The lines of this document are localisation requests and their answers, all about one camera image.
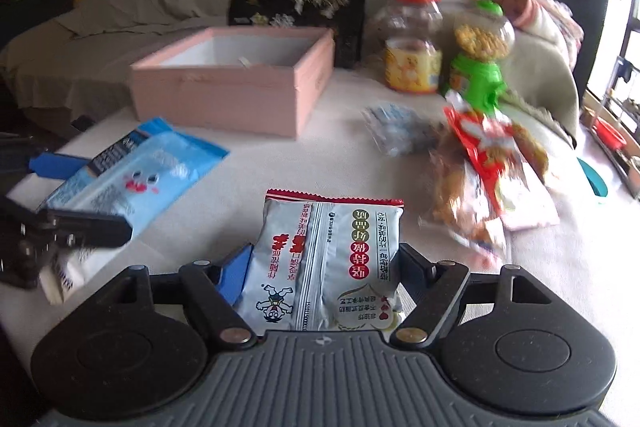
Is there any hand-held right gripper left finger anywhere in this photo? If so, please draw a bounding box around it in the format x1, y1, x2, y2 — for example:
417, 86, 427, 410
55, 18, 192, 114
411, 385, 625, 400
120, 243, 261, 350

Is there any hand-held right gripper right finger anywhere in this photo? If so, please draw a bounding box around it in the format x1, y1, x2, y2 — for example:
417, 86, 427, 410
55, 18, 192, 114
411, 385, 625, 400
392, 243, 538, 350

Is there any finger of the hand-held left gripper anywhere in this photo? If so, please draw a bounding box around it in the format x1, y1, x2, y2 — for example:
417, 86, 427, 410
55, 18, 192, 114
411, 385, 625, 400
0, 194, 134, 288
0, 132, 93, 182

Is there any blue snack packet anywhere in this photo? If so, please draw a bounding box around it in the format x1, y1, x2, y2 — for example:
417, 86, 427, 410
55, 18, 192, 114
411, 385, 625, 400
37, 117, 231, 305

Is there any orange brown snack packet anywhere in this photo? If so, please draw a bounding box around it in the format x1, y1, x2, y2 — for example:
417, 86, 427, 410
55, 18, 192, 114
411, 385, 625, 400
417, 142, 508, 260

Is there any silver snack packet red edge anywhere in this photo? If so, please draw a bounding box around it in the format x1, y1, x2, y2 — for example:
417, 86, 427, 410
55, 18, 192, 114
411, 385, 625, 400
234, 188, 406, 333

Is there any clear bluish snack packet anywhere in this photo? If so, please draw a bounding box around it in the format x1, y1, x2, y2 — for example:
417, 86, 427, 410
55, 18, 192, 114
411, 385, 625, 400
362, 103, 441, 158

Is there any red white snack packet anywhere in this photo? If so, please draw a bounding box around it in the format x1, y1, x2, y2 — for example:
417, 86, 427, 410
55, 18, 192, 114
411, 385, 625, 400
442, 89, 561, 230

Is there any pink cardboard box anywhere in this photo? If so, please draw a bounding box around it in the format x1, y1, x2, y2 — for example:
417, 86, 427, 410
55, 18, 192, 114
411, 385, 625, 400
129, 26, 336, 138

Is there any beige tablecloth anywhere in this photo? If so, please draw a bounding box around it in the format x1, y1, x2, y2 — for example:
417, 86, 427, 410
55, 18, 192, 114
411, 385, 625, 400
0, 67, 640, 408

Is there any grey covered sofa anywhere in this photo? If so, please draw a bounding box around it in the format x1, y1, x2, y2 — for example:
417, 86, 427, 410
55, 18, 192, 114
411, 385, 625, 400
0, 0, 426, 122

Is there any green candy dispenser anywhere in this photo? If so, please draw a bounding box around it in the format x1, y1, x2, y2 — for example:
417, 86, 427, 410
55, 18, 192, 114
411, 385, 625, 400
446, 0, 516, 115

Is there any clear jar red lid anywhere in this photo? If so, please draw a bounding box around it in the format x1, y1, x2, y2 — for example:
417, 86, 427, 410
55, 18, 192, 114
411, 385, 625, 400
372, 0, 445, 95

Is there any teal plastic object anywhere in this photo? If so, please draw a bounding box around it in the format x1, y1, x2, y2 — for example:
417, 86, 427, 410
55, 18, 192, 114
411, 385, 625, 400
577, 157, 610, 198

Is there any white chair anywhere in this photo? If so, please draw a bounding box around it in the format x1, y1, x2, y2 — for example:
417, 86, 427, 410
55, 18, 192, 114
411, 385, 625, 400
500, 27, 581, 148

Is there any red bowl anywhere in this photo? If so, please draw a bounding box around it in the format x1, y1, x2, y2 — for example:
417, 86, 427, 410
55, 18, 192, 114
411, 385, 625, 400
595, 119, 628, 148

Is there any metal shoe rack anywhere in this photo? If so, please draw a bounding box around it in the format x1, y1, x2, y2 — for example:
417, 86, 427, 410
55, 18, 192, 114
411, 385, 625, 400
580, 52, 640, 200

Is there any pink patterned blanket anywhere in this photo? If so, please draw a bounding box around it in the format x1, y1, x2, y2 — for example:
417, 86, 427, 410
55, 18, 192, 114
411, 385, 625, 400
415, 0, 586, 58

